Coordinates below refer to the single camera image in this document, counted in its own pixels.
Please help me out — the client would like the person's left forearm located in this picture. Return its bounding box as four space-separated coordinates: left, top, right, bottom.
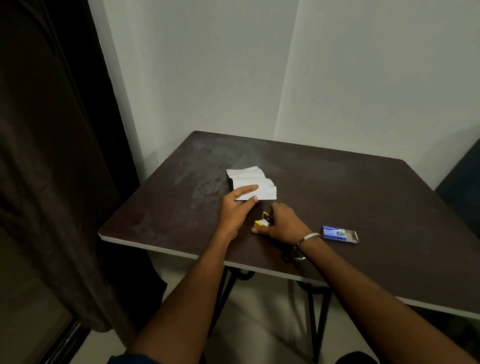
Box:
127 232 235 364

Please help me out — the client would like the person's right hand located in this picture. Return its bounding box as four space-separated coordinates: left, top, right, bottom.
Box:
251 202 313 247

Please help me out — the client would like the person's right forearm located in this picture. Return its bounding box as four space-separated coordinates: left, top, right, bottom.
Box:
298 237 478 364

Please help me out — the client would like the dark brown curtain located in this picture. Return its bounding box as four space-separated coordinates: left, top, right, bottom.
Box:
0 0 168 344

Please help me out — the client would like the person's left hand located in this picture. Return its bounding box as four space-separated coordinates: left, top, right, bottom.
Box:
217 184 260 242

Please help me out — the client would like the dark blue chair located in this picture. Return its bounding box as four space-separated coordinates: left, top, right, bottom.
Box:
435 138 480 241

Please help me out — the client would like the white paper sheet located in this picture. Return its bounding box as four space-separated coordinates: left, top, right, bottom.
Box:
226 166 278 202

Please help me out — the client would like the black metal table leg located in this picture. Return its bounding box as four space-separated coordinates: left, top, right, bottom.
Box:
296 281 334 364
199 265 256 364

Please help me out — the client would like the person's blue clothing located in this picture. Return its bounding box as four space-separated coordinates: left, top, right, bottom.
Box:
107 352 161 364

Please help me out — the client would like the silver metal bracelet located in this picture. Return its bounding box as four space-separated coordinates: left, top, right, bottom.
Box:
292 232 323 262

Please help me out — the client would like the blue staple box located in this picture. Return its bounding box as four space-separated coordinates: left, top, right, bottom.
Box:
321 224 360 245

